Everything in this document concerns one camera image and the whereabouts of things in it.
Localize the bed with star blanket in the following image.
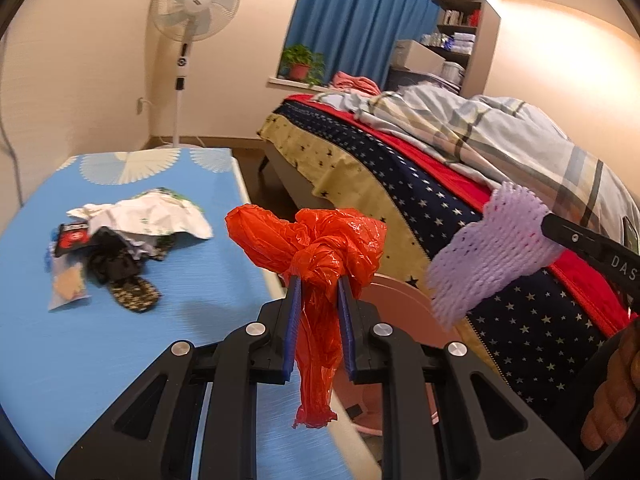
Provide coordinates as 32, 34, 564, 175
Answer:
272, 100, 626, 408

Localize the red blanket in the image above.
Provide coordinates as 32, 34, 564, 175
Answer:
287, 92, 633, 338

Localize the plaid duvet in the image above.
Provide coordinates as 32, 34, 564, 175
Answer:
320, 82, 633, 251

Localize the white crumpled paper green print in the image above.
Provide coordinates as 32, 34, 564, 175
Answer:
67, 187, 213, 256

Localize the yellow starry bed skirt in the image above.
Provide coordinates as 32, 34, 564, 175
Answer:
257, 112, 436, 266

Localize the white pot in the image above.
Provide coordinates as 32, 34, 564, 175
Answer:
440, 61, 466, 92

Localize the pink plastic bin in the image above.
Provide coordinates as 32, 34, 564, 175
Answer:
330, 274, 453, 436

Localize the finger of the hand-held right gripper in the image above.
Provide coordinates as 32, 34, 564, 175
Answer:
541, 211, 640, 286

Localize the black plastic bag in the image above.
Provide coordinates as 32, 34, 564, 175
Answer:
82, 227, 146, 283

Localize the clear plastic bag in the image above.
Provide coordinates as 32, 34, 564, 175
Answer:
47, 255, 91, 311

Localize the potted green plant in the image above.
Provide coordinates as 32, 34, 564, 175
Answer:
280, 44, 326, 86

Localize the dark patterned wrapper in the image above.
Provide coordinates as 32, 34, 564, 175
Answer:
107, 275, 163, 315

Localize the grey wall cable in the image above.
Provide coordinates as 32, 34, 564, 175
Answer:
0, 30, 26, 206

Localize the orange plastic bag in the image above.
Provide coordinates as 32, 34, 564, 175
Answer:
225, 204, 388, 430

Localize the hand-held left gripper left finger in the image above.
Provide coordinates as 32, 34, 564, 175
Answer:
56, 276, 303, 480

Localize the white standing fan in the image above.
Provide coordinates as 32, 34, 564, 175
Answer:
149, 0, 242, 150

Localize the white window sill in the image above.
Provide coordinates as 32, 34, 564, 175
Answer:
267, 76, 331, 93

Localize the cardboard box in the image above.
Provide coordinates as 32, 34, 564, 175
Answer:
390, 39, 447, 77

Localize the blue folding table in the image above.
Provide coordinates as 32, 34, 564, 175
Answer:
0, 147, 358, 480

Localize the bookshelf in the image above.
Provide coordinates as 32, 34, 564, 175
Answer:
422, 0, 486, 96

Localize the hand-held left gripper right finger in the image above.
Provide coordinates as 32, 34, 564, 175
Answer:
337, 276, 585, 480

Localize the person's right hand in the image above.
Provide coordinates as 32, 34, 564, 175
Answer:
581, 332, 640, 453

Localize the black red snack wrapper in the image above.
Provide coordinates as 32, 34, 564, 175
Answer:
56, 223, 93, 258

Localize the purple foam fruit net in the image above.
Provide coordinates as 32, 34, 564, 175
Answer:
426, 181, 563, 331

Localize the pink cloth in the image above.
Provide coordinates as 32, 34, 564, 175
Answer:
331, 71, 381, 96

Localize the blue curtain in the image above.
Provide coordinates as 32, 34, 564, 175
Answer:
289, 0, 443, 92

